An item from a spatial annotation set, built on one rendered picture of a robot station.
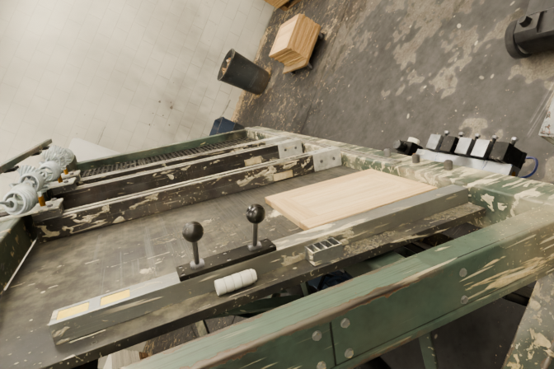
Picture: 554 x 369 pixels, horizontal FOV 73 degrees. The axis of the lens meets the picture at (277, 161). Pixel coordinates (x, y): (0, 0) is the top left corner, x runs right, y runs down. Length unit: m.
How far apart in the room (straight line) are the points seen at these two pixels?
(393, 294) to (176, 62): 6.04
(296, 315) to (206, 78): 6.06
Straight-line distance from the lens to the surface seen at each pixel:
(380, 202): 1.05
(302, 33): 4.43
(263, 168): 1.38
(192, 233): 0.68
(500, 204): 1.02
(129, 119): 6.27
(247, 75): 5.54
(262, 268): 0.79
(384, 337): 0.67
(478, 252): 0.73
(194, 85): 6.46
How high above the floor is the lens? 1.72
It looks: 24 degrees down
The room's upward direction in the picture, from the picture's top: 67 degrees counter-clockwise
